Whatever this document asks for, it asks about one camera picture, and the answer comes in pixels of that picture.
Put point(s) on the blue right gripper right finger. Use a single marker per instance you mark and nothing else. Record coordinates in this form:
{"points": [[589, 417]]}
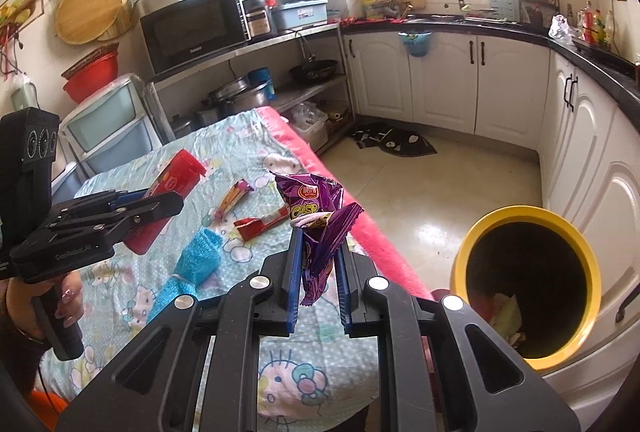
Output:
{"points": [[342, 286]]}

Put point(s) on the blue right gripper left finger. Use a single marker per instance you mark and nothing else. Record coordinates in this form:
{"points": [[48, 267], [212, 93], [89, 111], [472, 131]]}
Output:
{"points": [[293, 277]]}

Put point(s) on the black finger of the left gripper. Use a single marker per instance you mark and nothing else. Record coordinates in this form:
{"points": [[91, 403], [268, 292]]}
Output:
{"points": [[139, 215]]}

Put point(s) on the purple snack packet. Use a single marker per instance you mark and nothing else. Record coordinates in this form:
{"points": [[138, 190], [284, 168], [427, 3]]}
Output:
{"points": [[316, 207]]}

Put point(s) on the red candy bar wrapper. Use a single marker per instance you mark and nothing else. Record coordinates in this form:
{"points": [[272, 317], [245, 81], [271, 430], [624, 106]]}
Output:
{"points": [[181, 175]]}

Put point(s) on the yellow trash bin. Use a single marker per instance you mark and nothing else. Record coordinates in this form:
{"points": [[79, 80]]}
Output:
{"points": [[544, 263]]}

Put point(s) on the white corner kitchen cabinets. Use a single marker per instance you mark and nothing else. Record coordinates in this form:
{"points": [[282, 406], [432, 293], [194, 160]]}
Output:
{"points": [[583, 128]]}

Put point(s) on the person's left hand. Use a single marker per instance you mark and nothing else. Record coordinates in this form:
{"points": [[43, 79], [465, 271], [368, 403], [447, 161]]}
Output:
{"points": [[30, 305]]}

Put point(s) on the red flat wrapper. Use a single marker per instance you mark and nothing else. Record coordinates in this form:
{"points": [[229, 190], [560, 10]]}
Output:
{"points": [[249, 228]]}

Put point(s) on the blue knitted cloth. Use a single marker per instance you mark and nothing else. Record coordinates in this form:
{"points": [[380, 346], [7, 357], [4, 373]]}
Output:
{"points": [[197, 262]]}

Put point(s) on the plastic drawer cabinet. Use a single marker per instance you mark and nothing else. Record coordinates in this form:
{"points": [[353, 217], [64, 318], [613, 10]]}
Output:
{"points": [[110, 128]]}

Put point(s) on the cartoon print table cloth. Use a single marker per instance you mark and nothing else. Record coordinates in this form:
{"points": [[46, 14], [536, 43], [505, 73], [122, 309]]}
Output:
{"points": [[317, 379]]}

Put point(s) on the small striped candy wrapper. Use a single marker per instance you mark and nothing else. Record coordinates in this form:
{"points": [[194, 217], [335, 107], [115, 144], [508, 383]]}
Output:
{"points": [[236, 192]]}

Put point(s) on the dark floor mat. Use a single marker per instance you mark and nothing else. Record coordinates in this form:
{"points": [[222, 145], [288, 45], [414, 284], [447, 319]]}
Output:
{"points": [[391, 140]]}

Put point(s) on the red plastic basin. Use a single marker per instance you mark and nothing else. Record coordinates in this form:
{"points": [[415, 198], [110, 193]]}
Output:
{"points": [[92, 77]]}

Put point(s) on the steel cooking pot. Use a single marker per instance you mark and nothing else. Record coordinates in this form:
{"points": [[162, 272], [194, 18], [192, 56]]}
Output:
{"points": [[240, 95]]}

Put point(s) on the metal shelf rack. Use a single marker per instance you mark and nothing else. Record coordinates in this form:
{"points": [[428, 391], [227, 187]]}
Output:
{"points": [[182, 92]]}

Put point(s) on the black frying pan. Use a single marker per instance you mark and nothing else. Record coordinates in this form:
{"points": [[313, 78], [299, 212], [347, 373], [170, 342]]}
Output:
{"points": [[314, 72]]}

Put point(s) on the black microwave oven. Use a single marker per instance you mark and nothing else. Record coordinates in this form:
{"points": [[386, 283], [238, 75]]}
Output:
{"points": [[188, 31]]}

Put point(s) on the round woven bamboo tray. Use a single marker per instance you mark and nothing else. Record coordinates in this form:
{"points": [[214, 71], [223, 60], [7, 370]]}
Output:
{"points": [[78, 22]]}

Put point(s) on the blue hanging basket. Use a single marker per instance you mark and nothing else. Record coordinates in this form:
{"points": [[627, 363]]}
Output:
{"points": [[417, 44]]}

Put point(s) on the blue plastic storage box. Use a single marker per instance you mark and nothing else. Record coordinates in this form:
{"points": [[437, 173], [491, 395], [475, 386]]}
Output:
{"points": [[295, 15]]}

